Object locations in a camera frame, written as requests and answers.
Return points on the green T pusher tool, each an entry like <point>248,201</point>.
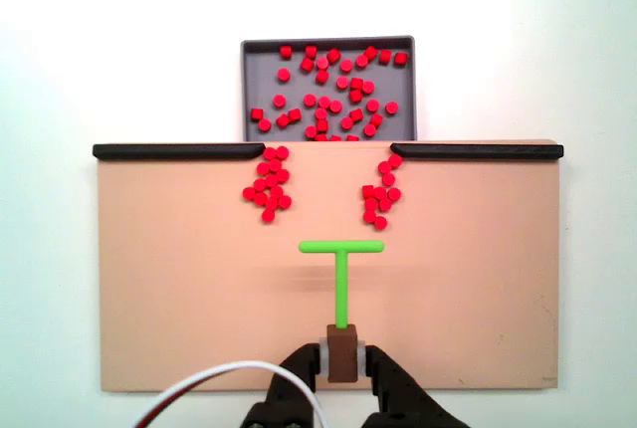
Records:
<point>342,278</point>

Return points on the grey tray container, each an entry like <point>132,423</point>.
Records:
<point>298,87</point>

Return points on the beige board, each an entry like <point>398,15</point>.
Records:
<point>174,274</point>

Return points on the black edge rail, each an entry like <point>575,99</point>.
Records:
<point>179,151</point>
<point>478,151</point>

